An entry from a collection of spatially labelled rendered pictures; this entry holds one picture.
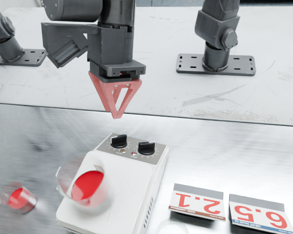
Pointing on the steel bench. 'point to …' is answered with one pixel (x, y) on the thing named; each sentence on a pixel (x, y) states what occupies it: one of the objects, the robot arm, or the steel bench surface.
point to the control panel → (132, 142)
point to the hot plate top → (146, 172)
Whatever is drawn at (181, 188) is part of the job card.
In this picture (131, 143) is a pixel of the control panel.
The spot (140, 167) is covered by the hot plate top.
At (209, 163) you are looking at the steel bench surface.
